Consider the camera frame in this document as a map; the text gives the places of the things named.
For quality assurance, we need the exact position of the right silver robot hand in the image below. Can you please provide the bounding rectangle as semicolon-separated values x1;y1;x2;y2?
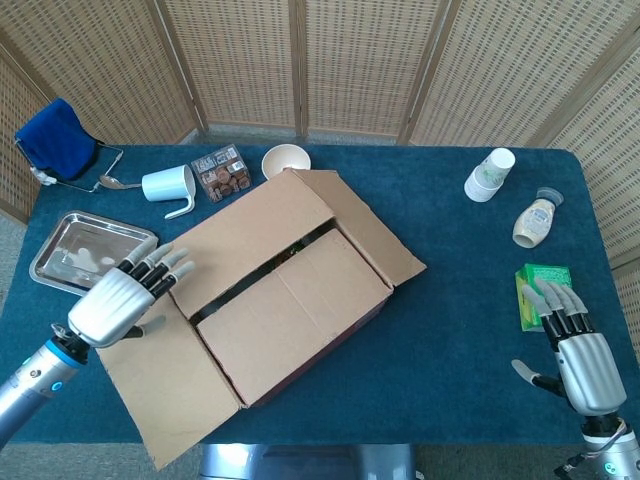
510;277;629;416

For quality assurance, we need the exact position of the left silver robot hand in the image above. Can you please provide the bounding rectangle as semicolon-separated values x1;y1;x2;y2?
67;242;196;350

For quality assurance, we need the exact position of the red cardboard box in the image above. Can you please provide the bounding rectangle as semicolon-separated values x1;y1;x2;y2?
94;168;428;471

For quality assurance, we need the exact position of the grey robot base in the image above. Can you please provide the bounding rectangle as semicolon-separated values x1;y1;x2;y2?
199;442;419;480

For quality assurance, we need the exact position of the green carton box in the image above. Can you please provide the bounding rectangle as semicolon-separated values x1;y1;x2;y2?
514;263;574;333

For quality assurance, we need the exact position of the clear box of chocolates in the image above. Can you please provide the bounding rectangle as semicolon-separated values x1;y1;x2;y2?
190;143;253;204

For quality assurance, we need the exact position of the steel tray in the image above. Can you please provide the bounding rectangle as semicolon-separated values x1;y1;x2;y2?
28;209;159;296

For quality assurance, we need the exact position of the metal spoon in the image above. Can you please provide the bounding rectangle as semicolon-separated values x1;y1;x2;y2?
98;173;144;191

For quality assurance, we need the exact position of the blue table cloth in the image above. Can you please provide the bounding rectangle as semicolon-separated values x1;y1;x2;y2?
0;144;624;446

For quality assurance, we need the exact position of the pale blue plastic mug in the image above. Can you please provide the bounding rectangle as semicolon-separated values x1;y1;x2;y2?
141;163;198;222

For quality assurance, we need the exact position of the mayonnaise squeeze bottle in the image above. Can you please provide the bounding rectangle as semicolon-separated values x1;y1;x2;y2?
511;186;566;248

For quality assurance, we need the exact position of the stack of paper cups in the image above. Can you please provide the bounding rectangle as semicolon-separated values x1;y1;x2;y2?
463;147;517;204

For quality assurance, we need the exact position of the beige bowl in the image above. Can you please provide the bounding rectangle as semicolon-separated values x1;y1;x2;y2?
261;143;314;180

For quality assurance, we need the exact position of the wicker folding screen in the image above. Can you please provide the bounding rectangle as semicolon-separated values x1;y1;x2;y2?
0;0;640;274

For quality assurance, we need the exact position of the metal wire rack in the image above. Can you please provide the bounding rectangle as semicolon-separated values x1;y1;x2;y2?
14;139;125;194

